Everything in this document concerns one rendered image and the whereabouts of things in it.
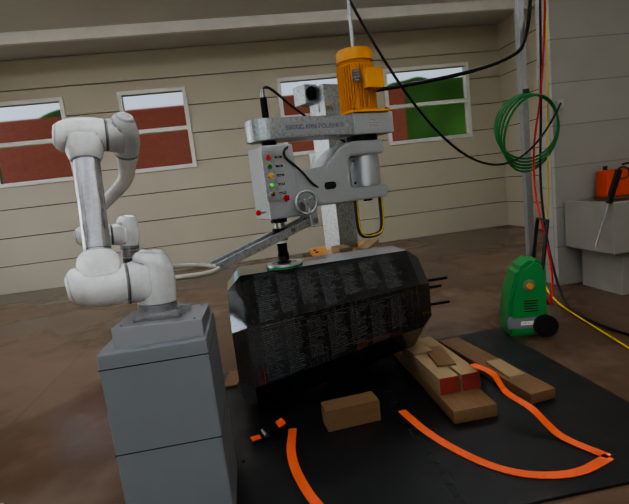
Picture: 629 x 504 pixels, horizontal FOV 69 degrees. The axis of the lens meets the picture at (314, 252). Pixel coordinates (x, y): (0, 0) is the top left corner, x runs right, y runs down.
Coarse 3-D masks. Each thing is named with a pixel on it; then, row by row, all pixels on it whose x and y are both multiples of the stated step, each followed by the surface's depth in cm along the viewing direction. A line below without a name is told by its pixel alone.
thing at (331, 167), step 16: (352, 144) 282; (368, 144) 288; (288, 160) 259; (320, 160) 287; (336, 160) 278; (304, 176) 268; (320, 176) 273; (336, 176) 278; (320, 192) 274; (336, 192) 279; (352, 192) 285; (368, 192) 290; (384, 192) 296; (304, 208) 289
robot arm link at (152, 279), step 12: (144, 252) 179; (156, 252) 180; (132, 264) 177; (144, 264) 177; (156, 264) 178; (168, 264) 182; (132, 276) 174; (144, 276) 176; (156, 276) 178; (168, 276) 181; (132, 288) 174; (144, 288) 176; (156, 288) 178; (168, 288) 181; (132, 300) 178; (144, 300) 179; (156, 300) 179; (168, 300) 181
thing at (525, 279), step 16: (544, 240) 332; (528, 256) 351; (544, 256) 333; (512, 272) 346; (528, 272) 335; (544, 272) 336; (512, 288) 341; (528, 288) 334; (544, 288) 338; (512, 304) 343; (528, 304) 339; (544, 304) 340; (512, 320) 342; (528, 320) 340; (544, 320) 335; (544, 336) 338
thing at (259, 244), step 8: (304, 216) 287; (288, 224) 282; (296, 224) 272; (304, 224) 275; (272, 232) 277; (280, 232) 268; (288, 232) 270; (296, 232) 273; (256, 240) 273; (264, 240) 263; (272, 240) 266; (280, 240) 268; (240, 248) 268; (248, 248) 259; (256, 248) 261; (264, 248) 264; (224, 256) 264; (232, 256) 255; (240, 256) 257; (248, 256) 260; (216, 264) 251; (224, 264) 253; (232, 264) 255
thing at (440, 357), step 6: (420, 342) 302; (408, 348) 294; (414, 348) 293; (420, 348) 292; (426, 348) 291; (432, 348) 290; (438, 348) 289; (414, 354) 285; (420, 354) 286; (432, 354) 281; (438, 354) 280; (444, 354) 279; (438, 360) 271; (444, 360) 270; (450, 360) 269; (438, 366) 264; (444, 366) 265
